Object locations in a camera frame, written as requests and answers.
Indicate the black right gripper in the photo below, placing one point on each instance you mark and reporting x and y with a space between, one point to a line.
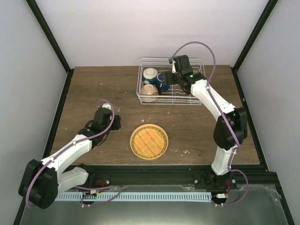
169 80

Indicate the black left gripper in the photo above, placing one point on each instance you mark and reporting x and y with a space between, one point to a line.
117 123

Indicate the dark blue mug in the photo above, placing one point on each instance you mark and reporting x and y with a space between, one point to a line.
162 82

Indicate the white bowl teal outside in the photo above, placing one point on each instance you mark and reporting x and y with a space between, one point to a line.
149 76

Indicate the white wire dish rack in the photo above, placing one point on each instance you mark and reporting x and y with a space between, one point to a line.
173 95

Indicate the small white bowl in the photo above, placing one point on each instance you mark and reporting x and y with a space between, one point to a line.
149 90

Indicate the round bamboo steamer tray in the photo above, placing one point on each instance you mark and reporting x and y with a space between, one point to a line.
149 142

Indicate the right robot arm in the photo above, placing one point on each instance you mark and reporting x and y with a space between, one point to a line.
231 122

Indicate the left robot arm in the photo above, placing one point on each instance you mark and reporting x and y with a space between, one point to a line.
43 180

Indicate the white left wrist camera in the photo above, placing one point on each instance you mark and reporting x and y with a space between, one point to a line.
107 106

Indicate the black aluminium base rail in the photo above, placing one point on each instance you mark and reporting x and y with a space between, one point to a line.
198 176

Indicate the light blue slotted cable duct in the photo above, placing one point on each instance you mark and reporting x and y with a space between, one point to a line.
138 197

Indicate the right black frame post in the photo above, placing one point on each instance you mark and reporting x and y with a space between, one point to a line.
255 33

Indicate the black frame post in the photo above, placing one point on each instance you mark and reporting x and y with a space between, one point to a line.
255 33
48 33

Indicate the left black frame post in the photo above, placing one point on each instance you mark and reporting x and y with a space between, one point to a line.
48 33

